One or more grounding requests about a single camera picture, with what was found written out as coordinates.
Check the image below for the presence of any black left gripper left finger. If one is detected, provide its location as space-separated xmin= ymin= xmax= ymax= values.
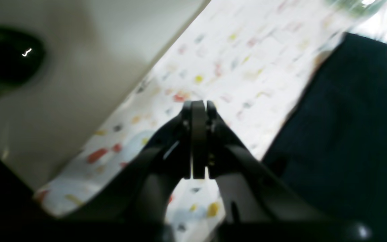
xmin=63 ymin=101 xmax=193 ymax=242

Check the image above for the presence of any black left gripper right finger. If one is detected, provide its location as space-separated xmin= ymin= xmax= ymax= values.
xmin=192 ymin=100 xmax=372 ymax=242

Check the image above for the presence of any black t-shirt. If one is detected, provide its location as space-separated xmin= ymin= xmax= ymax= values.
xmin=262 ymin=33 xmax=387 ymax=242

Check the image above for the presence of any terrazzo pattern table cloth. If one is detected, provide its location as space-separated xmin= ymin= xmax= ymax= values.
xmin=36 ymin=0 xmax=387 ymax=242

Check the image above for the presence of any black round object on floor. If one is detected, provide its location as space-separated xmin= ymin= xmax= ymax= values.
xmin=0 ymin=26 xmax=46 ymax=85

